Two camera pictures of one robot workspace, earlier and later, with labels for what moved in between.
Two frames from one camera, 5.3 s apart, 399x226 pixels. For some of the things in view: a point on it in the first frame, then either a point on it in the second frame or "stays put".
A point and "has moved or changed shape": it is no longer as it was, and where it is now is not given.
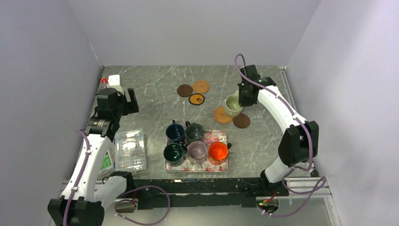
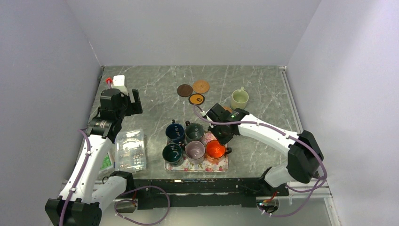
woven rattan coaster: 220,116 has moved or changed shape
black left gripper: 130,107 stays put
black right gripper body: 245,100 → 220,134
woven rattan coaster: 201,86 stays put
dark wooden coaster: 185,90 stays put
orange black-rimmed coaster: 196,99 stays put
